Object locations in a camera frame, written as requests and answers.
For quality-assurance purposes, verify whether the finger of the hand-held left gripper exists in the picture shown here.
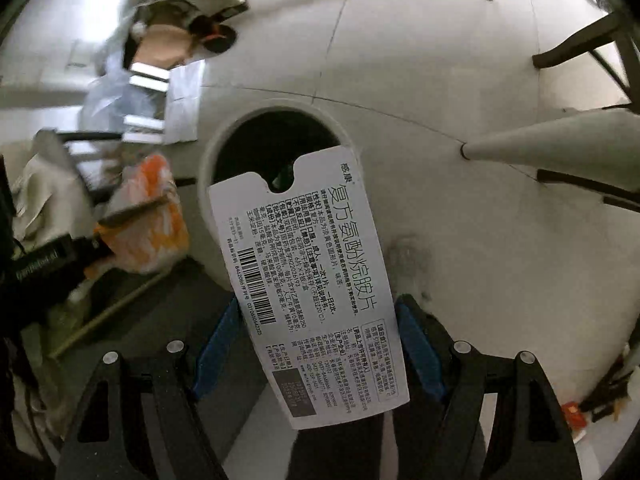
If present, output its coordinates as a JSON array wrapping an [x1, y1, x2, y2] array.
[[97, 196, 172, 227]]

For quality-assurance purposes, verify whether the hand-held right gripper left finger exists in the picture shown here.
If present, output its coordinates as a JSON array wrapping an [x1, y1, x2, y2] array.
[[55, 294, 282, 480]]

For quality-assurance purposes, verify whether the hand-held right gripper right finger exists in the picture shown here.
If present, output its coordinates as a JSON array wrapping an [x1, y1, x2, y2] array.
[[392, 294, 584, 480]]

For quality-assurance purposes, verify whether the white medicine box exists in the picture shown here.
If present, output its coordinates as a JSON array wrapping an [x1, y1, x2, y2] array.
[[207, 146, 412, 431]]

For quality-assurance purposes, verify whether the white round trash bin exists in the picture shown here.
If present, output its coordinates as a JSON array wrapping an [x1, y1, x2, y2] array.
[[196, 101, 367, 295]]

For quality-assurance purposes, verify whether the orange and white plastic bag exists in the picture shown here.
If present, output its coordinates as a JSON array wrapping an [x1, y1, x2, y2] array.
[[94, 154, 191, 274]]

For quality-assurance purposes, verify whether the beige cloth bag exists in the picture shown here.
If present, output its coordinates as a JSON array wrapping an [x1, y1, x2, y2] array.
[[11, 129, 98, 253]]

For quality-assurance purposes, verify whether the wooden stick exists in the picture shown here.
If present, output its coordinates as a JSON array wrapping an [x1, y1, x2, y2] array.
[[49, 266, 175, 359]]

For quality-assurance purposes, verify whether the white foam sheet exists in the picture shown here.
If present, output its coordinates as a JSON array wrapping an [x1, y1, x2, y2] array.
[[164, 60, 207, 144]]

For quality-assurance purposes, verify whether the small red packet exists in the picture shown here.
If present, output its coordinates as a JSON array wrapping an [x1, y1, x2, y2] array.
[[560, 402, 589, 444]]

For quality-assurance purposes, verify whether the brown cardboard box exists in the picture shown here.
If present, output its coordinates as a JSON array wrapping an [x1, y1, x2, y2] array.
[[131, 24, 195, 69]]

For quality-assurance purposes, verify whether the black round object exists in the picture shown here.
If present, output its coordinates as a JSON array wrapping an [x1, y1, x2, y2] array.
[[189, 14, 237, 54]]

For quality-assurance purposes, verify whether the dark chair leg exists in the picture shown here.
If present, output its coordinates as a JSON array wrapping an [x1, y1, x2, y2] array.
[[536, 168, 640, 200], [531, 11, 627, 70], [602, 195, 640, 214]]

